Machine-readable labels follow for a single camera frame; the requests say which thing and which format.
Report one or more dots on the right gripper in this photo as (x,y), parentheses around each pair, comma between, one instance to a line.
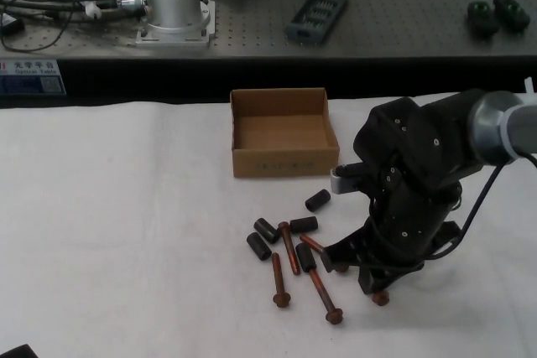
(409,219)

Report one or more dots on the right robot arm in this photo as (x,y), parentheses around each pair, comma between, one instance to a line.
(423,140)

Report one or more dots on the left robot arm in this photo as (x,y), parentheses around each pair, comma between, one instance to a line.
(17,351)

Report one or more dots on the open cardboard box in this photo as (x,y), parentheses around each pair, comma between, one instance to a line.
(281,157)

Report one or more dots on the small black box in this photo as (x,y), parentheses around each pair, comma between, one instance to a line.
(11,24)

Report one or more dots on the copper-coloured flange bolt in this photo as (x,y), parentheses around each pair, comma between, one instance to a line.
(381,299)
(325,297)
(289,249)
(278,278)
(311,243)

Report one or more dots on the black cylindrical sleeve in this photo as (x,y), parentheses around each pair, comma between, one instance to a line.
(267,230)
(258,247)
(318,200)
(303,224)
(306,257)

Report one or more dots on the grey screwdriver bit case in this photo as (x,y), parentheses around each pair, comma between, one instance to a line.
(319,12)

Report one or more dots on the black clamp with green dot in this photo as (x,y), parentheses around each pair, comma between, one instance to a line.
(482,18)
(512,12)

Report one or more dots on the blue and white label plate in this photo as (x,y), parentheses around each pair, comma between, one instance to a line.
(31,77)

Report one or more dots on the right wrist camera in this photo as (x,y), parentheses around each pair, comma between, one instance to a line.
(342,182)

